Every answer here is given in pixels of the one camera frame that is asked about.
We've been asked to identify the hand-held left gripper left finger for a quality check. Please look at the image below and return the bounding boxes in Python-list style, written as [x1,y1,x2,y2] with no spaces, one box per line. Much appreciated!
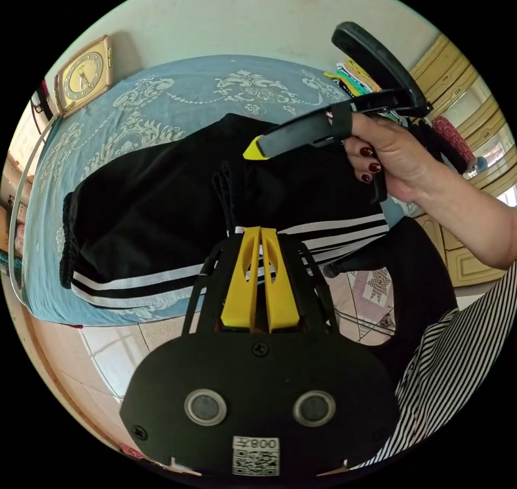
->
[220,226,261,332]

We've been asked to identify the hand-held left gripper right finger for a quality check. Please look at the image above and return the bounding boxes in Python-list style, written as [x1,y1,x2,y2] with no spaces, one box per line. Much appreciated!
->
[260,227,301,333]

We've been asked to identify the black white striped long pants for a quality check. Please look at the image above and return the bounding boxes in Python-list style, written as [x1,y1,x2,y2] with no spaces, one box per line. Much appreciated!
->
[59,113,392,309]

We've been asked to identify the person's right forearm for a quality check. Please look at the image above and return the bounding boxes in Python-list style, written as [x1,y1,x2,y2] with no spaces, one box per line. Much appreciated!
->
[415,165,517,271]

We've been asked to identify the person's right hand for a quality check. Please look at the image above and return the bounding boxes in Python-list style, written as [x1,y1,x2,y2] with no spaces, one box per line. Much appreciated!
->
[343,113,439,204]

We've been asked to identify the pile of clothes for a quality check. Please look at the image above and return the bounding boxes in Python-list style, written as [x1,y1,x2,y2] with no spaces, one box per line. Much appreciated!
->
[323,58,407,123]

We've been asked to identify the pink patterned floor mat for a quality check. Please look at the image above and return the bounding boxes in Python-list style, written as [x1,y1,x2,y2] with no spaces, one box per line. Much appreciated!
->
[348,268,396,336]

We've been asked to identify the bed with blue printed sheet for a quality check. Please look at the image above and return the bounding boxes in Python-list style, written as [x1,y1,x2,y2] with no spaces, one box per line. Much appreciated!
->
[16,54,407,327]

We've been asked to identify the beige cupboard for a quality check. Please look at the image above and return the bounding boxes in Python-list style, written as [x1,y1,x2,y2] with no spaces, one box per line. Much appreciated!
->
[407,32,517,289]

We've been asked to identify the person's body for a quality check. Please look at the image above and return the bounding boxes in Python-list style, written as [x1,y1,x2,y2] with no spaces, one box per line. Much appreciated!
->
[323,217,517,470]

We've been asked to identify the golden square clock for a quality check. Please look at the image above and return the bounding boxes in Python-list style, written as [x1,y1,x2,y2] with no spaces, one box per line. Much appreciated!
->
[53,34,113,118]

